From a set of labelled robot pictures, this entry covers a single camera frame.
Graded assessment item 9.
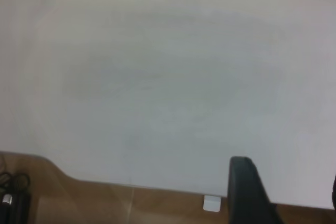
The white table foot bracket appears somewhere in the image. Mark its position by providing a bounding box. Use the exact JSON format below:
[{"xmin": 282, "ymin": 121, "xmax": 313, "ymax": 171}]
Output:
[{"xmin": 203, "ymin": 195, "xmax": 222, "ymax": 212}]

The black cable bundle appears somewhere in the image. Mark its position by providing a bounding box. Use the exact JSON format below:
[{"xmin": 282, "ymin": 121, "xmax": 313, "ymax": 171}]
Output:
[{"xmin": 0, "ymin": 171, "xmax": 32, "ymax": 224}]

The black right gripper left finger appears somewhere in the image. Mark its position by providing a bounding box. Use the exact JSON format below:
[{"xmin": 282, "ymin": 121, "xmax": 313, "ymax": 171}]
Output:
[{"xmin": 227, "ymin": 156, "xmax": 285, "ymax": 224}]

